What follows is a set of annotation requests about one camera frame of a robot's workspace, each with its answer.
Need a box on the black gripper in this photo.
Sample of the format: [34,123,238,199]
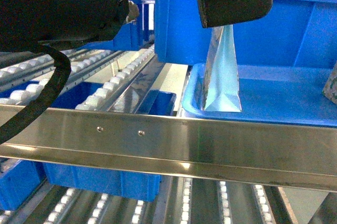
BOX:
[1,0,129,46]

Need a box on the flower gift bag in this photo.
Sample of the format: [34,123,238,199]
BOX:
[322,63,337,104]
[202,25,242,113]

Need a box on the large blue bin right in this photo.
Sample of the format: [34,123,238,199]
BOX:
[154,0,336,68]

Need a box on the blue bin upper left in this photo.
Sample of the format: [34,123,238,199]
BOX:
[82,0,155,51]

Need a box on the blue bin lower left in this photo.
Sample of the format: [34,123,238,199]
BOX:
[1,159,46,210]

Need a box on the black cable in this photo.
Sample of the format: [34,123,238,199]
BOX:
[0,42,72,146]

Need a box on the steel rack front rail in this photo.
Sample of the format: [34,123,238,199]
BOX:
[1,108,336,192]

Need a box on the blue bin under rail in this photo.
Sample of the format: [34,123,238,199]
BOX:
[43,163,162,202]

